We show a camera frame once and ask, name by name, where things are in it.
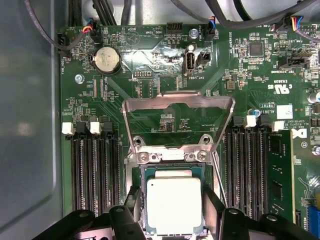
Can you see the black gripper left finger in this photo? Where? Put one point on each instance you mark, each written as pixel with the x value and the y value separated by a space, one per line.
pixel 127 222

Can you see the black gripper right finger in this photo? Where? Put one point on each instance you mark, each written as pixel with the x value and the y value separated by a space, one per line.
pixel 225 225

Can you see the silver CPU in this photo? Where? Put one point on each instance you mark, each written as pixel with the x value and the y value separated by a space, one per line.
pixel 172 205

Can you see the metal socket cover frame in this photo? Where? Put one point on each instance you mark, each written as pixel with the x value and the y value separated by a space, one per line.
pixel 180 98

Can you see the black RAM slot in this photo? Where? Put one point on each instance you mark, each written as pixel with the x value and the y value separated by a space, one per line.
pixel 261 175
pixel 240 175
pixel 228 175
pixel 74 175
pixel 97 175
pixel 83 175
pixel 112 175

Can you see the green RAM stick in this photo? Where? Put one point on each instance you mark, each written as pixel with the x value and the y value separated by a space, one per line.
pixel 280 175

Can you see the white board label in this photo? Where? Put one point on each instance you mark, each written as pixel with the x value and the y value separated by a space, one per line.
pixel 285 111

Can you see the grey open PC case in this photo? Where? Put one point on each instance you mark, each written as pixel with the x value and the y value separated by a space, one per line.
pixel 30 125

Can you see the silver board screw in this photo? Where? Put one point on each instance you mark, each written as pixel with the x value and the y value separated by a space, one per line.
pixel 79 79
pixel 193 33

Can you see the green motherboard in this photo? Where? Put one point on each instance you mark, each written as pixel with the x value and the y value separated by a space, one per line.
pixel 220 62

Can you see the silver coin cell battery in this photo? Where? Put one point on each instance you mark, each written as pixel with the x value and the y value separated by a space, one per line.
pixel 108 60

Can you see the internal USB port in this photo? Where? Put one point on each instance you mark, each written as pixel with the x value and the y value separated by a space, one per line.
pixel 189 61

